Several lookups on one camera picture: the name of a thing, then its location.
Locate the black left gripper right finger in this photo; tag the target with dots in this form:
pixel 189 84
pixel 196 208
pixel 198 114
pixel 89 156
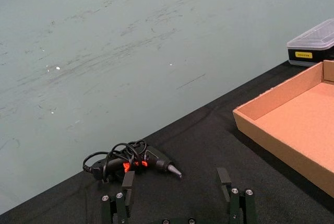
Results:
pixel 238 203

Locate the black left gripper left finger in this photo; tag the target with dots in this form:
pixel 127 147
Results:
pixel 124 198

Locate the black table cloth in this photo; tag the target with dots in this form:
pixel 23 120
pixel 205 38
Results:
pixel 198 166

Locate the shallow brown cardboard tray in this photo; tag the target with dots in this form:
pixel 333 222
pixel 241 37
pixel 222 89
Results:
pixel 292 119

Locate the clear plastic case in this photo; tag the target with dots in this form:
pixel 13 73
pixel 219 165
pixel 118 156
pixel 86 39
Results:
pixel 310 44

